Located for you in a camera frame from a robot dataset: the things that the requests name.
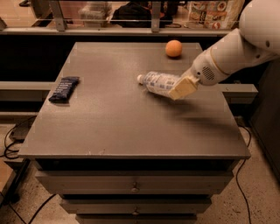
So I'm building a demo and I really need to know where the black floor cables left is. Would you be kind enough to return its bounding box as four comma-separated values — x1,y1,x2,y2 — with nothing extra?
0,115,38,161

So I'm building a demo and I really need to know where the black bag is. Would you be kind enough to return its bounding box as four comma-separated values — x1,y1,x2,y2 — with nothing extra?
110,1,179,28

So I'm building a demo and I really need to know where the grey drawer cabinet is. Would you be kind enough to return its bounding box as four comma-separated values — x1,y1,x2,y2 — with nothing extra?
19,42,249,224

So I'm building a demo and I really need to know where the top drawer knob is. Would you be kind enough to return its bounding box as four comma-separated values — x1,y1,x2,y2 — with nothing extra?
130,182,140,193

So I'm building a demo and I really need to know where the orange fruit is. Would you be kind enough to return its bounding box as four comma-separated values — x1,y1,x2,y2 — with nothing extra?
165,40,182,57

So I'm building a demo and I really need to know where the metal railing shelf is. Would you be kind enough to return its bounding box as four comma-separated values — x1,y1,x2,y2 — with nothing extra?
0,0,238,37

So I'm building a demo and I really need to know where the dark blue rxbar wrapper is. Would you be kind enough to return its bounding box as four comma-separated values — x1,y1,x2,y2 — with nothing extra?
49,76,80,103

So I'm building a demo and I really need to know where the printed food bag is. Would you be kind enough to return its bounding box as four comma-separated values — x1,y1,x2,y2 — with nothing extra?
185,0,245,30

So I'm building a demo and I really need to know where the drawer knob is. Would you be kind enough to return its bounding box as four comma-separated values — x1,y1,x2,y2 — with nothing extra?
130,182,140,193
131,207,139,216

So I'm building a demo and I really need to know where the black floor cable right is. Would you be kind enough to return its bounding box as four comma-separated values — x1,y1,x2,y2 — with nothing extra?
234,125,253,224

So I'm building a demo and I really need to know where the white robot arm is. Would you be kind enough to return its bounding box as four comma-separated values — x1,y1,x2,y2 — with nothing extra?
168,0,280,100

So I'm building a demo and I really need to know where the blue plastic water bottle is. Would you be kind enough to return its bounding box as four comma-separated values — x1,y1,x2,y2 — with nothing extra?
137,71,180,97

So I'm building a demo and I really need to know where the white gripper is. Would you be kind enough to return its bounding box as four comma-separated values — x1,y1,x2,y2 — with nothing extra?
168,48,228,100

